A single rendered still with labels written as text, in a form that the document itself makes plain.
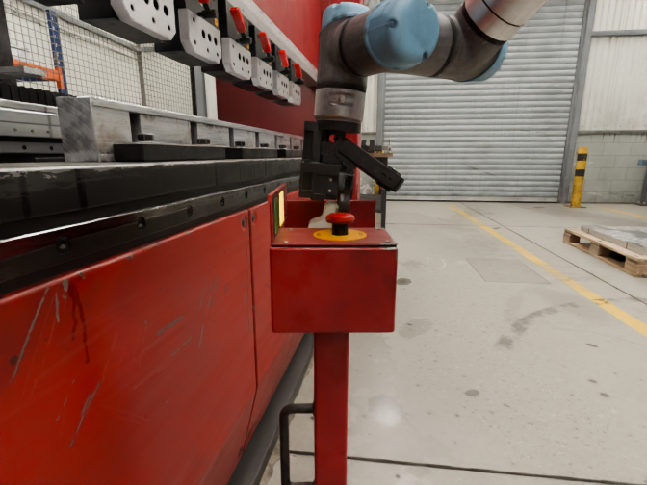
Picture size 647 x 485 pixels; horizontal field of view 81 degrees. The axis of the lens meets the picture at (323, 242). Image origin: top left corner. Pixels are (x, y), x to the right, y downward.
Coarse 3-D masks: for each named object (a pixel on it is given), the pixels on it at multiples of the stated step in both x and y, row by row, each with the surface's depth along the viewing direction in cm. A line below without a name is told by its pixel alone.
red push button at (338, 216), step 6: (330, 216) 50; (336, 216) 49; (342, 216) 49; (348, 216) 50; (330, 222) 50; (336, 222) 49; (342, 222) 49; (348, 222) 49; (336, 228) 50; (342, 228) 50; (336, 234) 50; (342, 234) 50
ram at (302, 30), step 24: (240, 0) 102; (264, 0) 120; (288, 0) 146; (312, 0) 184; (264, 24) 121; (288, 24) 147; (312, 24) 186; (288, 48) 148; (312, 48) 189; (312, 72) 191
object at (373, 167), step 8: (344, 144) 56; (352, 144) 57; (344, 152) 57; (352, 152) 57; (360, 152) 57; (352, 160) 57; (360, 160) 57; (368, 160) 57; (376, 160) 57; (360, 168) 59; (368, 168) 57; (376, 168) 57; (384, 168) 57; (392, 168) 58; (376, 176) 57; (384, 176) 57; (392, 176) 57; (400, 176) 58; (376, 184) 61; (384, 184) 58; (392, 184) 58; (400, 184) 58
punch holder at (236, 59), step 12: (228, 12) 96; (228, 24) 96; (228, 36) 96; (240, 36) 103; (228, 48) 96; (240, 48) 103; (228, 60) 97; (240, 60) 103; (204, 72) 100; (216, 72) 100; (228, 72) 100; (240, 72) 103
